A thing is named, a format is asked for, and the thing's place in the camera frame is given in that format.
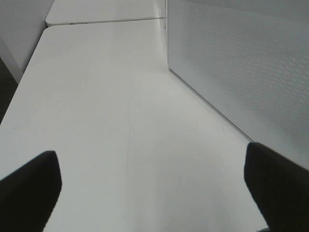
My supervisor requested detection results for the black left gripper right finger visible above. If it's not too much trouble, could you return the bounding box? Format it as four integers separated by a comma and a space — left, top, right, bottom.
244, 143, 309, 232

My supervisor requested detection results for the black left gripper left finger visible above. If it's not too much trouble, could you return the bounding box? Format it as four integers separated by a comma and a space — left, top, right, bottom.
0, 151, 62, 232

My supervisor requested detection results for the white microwave door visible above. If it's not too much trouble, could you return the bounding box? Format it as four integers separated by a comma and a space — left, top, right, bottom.
167, 0, 309, 168

